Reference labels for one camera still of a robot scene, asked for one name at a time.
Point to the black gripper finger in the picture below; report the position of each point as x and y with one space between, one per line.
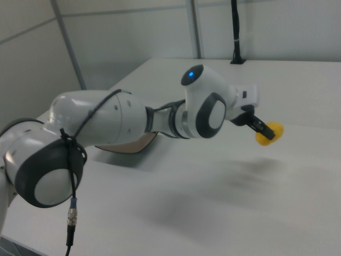
262 128

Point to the robot gripper body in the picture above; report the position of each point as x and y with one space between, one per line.
246 94

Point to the yellow potato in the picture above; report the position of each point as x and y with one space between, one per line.
279 129

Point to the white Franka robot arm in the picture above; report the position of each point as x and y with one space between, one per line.
112 117

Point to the brown square ceramic plate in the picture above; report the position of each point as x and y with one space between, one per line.
128 146

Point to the black camera pole with base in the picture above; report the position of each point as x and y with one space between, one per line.
236 40

